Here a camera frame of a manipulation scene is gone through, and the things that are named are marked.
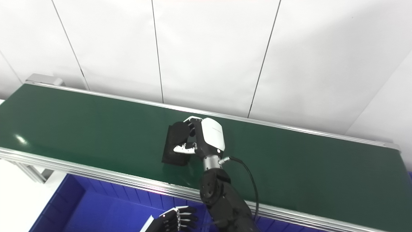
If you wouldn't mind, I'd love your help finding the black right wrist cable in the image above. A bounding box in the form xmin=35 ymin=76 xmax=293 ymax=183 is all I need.
xmin=220 ymin=156 xmax=259 ymax=223

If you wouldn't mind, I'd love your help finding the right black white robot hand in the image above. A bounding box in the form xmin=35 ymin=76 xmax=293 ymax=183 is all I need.
xmin=173 ymin=116 xmax=225 ymax=161

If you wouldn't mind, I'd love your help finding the black cylinder-on-block part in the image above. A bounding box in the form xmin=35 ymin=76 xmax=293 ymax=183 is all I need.
xmin=161 ymin=121 xmax=193 ymax=167

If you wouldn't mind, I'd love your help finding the aluminium conveyor leg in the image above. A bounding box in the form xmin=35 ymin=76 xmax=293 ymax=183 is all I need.
xmin=13 ymin=160 xmax=52 ymax=183

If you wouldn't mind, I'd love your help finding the blue plastic bin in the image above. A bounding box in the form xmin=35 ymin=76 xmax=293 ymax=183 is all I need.
xmin=251 ymin=215 xmax=325 ymax=232
xmin=29 ymin=174 xmax=210 ymax=232

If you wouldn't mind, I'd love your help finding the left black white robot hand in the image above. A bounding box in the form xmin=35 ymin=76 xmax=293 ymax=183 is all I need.
xmin=139 ymin=206 xmax=199 ymax=232

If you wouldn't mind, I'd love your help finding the green conveyor belt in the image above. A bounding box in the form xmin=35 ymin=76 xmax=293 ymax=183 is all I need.
xmin=0 ymin=73 xmax=412 ymax=232

